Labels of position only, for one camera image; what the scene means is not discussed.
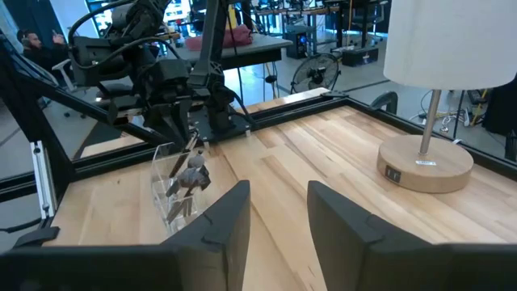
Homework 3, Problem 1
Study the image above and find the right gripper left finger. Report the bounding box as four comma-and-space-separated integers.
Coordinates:
160, 180, 251, 291

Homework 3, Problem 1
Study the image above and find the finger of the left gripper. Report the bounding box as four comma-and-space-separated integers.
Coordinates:
144, 105, 173, 143
169, 100, 193, 153

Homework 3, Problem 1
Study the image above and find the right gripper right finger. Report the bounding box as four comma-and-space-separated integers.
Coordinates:
307, 180, 431, 291

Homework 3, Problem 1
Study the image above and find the fluffy round-head makeup brush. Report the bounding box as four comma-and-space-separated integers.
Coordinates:
186, 150, 207, 170

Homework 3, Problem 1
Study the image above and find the black fan makeup brush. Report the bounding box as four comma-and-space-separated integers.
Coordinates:
176, 164, 212, 193

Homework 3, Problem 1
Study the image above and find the clear acrylic brush holder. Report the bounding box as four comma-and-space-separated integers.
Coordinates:
150, 141, 215, 238

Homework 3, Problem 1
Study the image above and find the pink cloth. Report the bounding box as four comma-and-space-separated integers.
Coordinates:
184, 23, 254, 52

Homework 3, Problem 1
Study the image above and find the black desk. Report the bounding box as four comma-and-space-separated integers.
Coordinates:
171, 32, 294, 72

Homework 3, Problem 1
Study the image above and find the white office chair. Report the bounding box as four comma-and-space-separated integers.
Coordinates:
51, 58, 78, 93

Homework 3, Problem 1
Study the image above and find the white light bar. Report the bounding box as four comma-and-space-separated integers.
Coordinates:
30, 139, 58, 220

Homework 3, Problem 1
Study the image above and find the person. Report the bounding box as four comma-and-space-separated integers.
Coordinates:
15, 27, 72, 74

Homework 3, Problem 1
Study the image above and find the black computer tower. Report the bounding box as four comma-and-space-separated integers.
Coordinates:
282, 26, 314, 60

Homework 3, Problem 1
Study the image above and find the black floor fan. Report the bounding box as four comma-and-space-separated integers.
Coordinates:
290, 52, 341, 96

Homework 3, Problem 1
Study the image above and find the black table clamp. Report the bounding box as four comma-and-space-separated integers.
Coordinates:
369, 91, 399, 115

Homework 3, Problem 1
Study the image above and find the black box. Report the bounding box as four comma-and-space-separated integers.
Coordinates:
482, 74, 517, 162

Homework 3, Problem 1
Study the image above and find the white shade wooden base lamp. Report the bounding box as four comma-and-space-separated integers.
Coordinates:
376, 0, 517, 194

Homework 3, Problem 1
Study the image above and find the white cable tangle with plugs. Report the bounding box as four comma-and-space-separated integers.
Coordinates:
410, 89, 490, 137

